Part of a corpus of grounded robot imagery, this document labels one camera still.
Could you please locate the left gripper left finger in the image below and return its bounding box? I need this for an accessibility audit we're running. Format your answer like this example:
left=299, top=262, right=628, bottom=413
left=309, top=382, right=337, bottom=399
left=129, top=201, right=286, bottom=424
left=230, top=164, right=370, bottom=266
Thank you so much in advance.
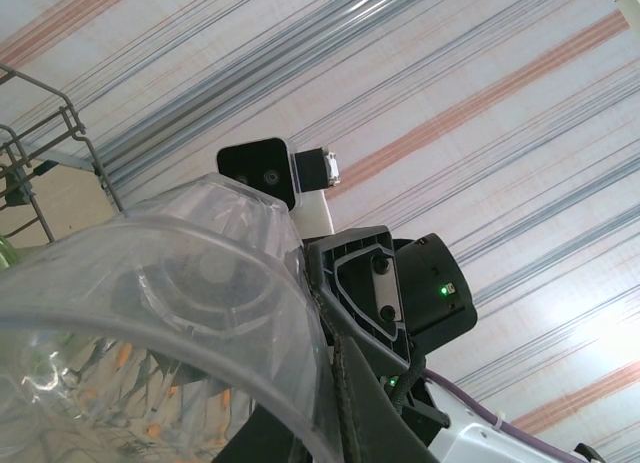
left=219, top=407, right=326, bottom=463

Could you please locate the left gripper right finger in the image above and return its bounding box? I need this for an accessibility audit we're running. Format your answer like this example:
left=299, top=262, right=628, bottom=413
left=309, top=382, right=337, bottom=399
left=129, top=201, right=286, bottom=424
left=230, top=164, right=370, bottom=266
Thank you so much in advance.
left=342, top=335, right=436, bottom=463

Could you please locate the large clear plastic cup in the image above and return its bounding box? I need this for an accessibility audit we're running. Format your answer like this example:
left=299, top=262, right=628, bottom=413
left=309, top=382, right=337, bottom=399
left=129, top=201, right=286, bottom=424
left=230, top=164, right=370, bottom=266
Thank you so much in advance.
left=0, top=171, right=337, bottom=463

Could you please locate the right camera black cable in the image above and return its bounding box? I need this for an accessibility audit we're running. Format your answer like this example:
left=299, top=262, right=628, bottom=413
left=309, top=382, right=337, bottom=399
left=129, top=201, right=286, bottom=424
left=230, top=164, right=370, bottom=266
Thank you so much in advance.
left=387, top=355, right=429, bottom=422

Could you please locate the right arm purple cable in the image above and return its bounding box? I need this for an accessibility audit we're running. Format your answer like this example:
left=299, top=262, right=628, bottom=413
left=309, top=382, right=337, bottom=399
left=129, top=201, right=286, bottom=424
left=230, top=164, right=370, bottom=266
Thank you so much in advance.
left=423, top=370, right=556, bottom=452

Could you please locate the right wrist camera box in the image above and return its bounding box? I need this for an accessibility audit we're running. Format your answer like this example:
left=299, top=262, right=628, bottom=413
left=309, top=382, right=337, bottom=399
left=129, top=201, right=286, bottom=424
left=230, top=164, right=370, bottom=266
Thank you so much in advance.
left=217, top=136, right=344, bottom=234

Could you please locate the grey wire dish rack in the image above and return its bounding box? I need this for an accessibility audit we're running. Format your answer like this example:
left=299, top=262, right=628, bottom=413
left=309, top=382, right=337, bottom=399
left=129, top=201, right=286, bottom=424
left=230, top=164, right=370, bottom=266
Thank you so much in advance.
left=0, top=62, right=127, bottom=244

